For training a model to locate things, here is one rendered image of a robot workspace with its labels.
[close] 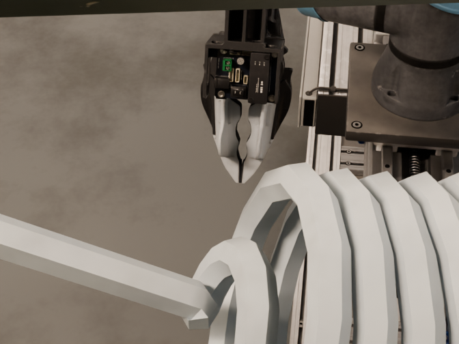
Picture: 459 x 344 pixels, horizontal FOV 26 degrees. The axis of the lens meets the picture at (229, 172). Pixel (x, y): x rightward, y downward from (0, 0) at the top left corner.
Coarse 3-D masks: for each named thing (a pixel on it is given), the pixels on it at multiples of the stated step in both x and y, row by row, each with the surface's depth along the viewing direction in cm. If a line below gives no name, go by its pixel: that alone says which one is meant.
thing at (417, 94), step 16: (384, 64) 150; (400, 64) 146; (416, 64) 144; (432, 64) 144; (448, 64) 144; (384, 80) 150; (400, 80) 147; (416, 80) 146; (432, 80) 145; (448, 80) 146; (384, 96) 150; (400, 96) 148; (416, 96) 147; (432, 96) 146; (448, 96) 147; (400, 112) 149; (416, 112) 148; (432, 112) 148; (448, 112) 149
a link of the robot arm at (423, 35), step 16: (384, 16) 141; (400, 16) 140; (416, 16) 139; (432, 16) 138; (448, 16) 138; (384, 32) 145; (400, 32) 142; (416, 32) 141; (432, 32) 140; (448, 32) 140; (400, 48) 145; (416, 48) 143; (432, 48) 142; (448, 48) 142
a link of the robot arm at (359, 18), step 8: (304, 8) 145; (312, 8) 144; (320, 8) 144; (328, 8) 143; (336, 8) 143; (344, 8) 142; (352, 8) 142; (360, 8) 141; (368, 8) 141; (312, 16) 147; (320, 16) 146; (328, 16) 145; (336, 16) 144; (344, 16) 143; (352, 16) 143; (360, 16) 142; (368, 16) 142; (344, 24) 146; (352, 24) 145; (360, 24) 144; (368, 24) 143
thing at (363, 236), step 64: (0, 0) 16; (64, 0) 16; (128, 0) 16; (192, 0) 16; (256, 0) 17; (320, 0) 17; (384, 0) 17; (448, 0) 17; (256, 192) 21; (320, 192) 19; (384, 192) 19; (448, 192) 20; (0, 256) 18; (64, 256) 18; (256, 256) 19; (320, 256) 18; (384, 256) 18; (448, 256) 18; (192, 320) 20; (256, 320) 18; (320, 320) 17; (384, 320) 18; (448, 320) 18
